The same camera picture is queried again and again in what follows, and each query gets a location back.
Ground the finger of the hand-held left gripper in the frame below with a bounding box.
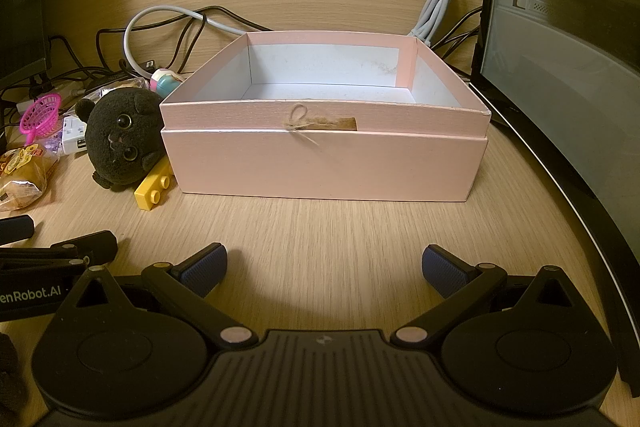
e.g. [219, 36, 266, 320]
[0, 215, 36, 242]
[0, 230, 119, 270]

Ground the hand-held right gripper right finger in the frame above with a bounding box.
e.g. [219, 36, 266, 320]
[390, 244, 591, 350]

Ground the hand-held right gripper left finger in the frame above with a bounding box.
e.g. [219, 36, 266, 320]
[50, 243, 258, 350]

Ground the red printed snack packet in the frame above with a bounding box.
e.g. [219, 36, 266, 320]
[0, 145, 60, 182]

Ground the yellow toy brick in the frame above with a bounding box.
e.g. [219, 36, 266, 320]
[134, 155, 177, 211]

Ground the white plug adapter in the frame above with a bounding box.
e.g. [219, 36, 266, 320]
[59, 116, 90, 156]

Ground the black plush cat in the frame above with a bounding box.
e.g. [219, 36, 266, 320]
[75, 88, 168, 192]

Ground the pink plastic toy basket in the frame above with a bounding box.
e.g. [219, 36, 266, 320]
[19, 94, 63, 144]

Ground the pink cardboard box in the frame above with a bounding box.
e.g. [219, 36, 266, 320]
[159, 31, 492, 204]

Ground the pink and teal egg toy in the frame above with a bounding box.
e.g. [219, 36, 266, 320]
[150, 68, 187, 98]

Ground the person's left hand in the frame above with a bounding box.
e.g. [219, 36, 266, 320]
[0, 332, 21, 413]

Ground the black computer monitor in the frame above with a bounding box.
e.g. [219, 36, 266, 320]
[0, 0, 53, 100]

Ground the white looped cable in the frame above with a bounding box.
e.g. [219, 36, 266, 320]
[123, 5, 273, 75]

